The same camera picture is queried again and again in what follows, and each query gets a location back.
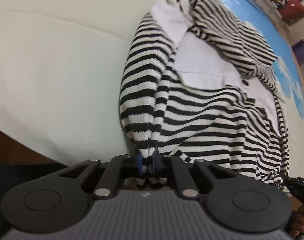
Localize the black white striped garment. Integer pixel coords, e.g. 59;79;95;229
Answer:
119;0;289;188

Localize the person's right hand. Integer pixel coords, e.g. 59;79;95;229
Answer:
289;204;304;238

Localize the blue patterned bed sheet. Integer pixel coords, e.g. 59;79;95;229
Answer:
0;0;304;167

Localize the purple box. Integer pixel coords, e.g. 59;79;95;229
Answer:
292;40;304;65

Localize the dark red cushion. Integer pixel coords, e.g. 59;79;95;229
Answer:
278;0;304;26

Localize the grey mattress edge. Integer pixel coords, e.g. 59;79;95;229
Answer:
234;0;296;53

